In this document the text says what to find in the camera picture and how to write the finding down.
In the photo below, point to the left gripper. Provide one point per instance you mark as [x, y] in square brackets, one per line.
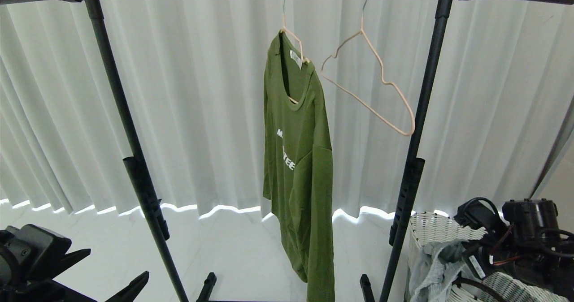
[45, 293]

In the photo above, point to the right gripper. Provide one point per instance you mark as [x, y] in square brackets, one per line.
[493, 261]

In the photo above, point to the pale grey garment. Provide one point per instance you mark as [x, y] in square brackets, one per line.
[435, 270]

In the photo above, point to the pink clothes hanger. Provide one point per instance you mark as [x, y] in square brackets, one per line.
[363, 102]
[284, 2]

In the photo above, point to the green printed shirt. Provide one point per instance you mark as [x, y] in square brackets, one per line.
[300, 181]

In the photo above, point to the white laundry basket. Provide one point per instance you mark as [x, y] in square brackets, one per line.
[430, 230]

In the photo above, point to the white curtain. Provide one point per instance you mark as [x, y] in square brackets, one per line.
[202, 114]

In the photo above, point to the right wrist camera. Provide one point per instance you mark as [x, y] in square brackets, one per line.
[480, 217]

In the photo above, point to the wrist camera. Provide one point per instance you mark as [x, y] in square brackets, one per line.
[480, 217]
[36, 248]

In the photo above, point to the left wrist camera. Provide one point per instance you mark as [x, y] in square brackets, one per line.
[36, 248]

